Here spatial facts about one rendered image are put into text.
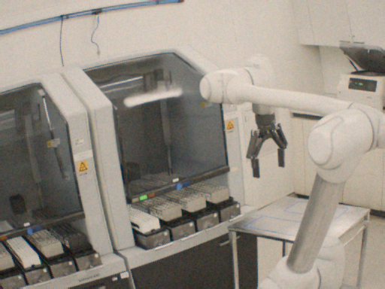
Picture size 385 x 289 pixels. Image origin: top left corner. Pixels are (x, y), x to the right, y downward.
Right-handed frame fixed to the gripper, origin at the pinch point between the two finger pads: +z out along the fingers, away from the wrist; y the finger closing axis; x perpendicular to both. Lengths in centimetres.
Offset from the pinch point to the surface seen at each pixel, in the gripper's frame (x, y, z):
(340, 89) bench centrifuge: 118, 221, 7
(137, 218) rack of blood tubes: 78, -12, 34
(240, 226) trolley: 39, 18, 38
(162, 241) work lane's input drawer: 66, -8, 45
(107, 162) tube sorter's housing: 75, -25, 2
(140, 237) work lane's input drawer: 70, -17, 40
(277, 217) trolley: 30, 34, 38
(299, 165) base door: 177, 219, 83
